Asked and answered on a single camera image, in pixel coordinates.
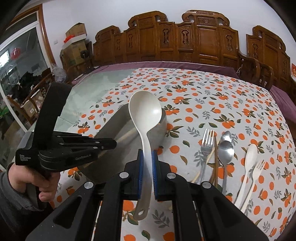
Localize white plastic fork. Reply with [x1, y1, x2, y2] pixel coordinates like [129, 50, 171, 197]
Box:
[240, 160, 265, 213]

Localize small white plastic spoon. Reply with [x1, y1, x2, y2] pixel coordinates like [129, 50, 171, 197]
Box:
[234, 144, 258, 208]

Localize large metal spoon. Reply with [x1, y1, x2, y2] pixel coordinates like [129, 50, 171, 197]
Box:
[218, 141, 235, 195]

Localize metal fork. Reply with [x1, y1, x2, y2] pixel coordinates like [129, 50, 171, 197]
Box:
[199, 128, 214, 183]

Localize small metal spoon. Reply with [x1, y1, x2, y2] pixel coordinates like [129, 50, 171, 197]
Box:
[220, 131, 232, 142]

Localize large white plastic spoon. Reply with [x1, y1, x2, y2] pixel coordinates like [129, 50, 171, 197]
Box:
[128, 90, 162, 220]

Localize dark brown chopstick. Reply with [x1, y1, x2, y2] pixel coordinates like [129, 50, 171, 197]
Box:
[210, 138, 219, 187]

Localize person's left hand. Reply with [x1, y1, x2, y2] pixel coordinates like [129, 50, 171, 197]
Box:
[8, 164, 60, 202]

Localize wooden chair at left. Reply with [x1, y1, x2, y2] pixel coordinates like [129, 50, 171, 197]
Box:
[6, 72, 55, 125]

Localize metal rectangular tray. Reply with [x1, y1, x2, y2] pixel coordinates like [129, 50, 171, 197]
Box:
[77, 103, 168, 185]

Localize orange-print tablecloth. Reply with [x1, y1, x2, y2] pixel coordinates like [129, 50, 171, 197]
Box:
[55, 68, 295, 240]

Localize stacked cardboard boxes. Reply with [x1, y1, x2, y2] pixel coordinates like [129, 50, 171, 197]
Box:
[60, 23, 90, 70]

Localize purple armchair cushion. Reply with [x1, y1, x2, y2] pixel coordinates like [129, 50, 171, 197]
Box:
[269, 85, 296, 137]

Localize purple sofa cushion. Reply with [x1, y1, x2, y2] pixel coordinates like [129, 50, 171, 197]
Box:
[71, 61, 240, 85]

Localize carved wooden armchair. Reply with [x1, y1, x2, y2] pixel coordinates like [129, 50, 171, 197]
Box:
[242, 25, 292, 92]

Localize red sign card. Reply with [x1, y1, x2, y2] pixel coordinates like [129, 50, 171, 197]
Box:
[291, 63, 296, 81]

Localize carved wooden sofa bench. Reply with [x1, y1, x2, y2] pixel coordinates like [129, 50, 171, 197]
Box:
[93, 10, 239, 69]

